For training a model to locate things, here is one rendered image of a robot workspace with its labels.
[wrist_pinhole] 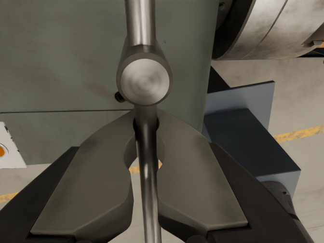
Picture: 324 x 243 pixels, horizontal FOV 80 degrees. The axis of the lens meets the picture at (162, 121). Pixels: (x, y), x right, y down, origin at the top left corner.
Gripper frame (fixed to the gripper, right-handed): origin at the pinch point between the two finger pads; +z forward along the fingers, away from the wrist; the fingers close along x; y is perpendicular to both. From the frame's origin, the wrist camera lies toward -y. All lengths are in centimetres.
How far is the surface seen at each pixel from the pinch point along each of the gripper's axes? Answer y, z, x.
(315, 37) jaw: -1.6, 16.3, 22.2
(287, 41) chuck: -1.3, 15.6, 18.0
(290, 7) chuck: -5.2, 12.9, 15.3
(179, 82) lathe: 1.8, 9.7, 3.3
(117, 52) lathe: -1.6, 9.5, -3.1
